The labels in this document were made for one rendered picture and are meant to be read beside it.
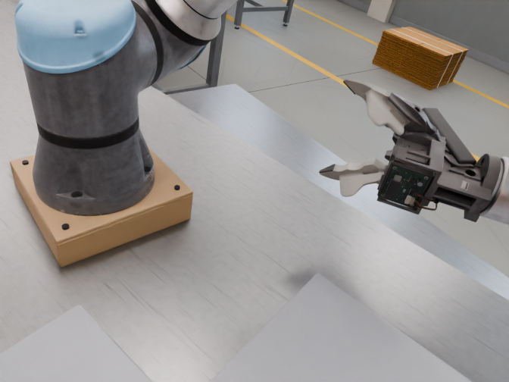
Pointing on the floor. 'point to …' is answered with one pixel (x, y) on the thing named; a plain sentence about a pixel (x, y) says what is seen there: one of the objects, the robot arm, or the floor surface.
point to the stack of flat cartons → (419, 57)
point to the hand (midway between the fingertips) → (330, 126)
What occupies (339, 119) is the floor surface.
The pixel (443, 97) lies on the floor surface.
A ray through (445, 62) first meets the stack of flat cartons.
